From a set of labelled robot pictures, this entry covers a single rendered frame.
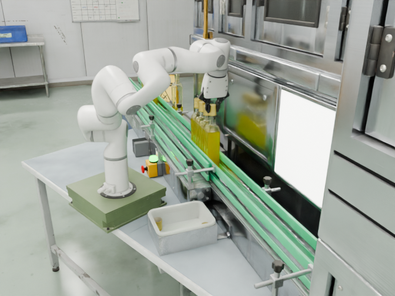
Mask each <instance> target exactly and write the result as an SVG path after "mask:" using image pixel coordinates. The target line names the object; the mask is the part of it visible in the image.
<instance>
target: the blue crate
mask: <svg viewBox="0 0 395 296"><path fill-rule="evenodd" d="M26 41H28V38H27V34H26V27H25V25H10V26H0V43H9V42H26Z"/></svg>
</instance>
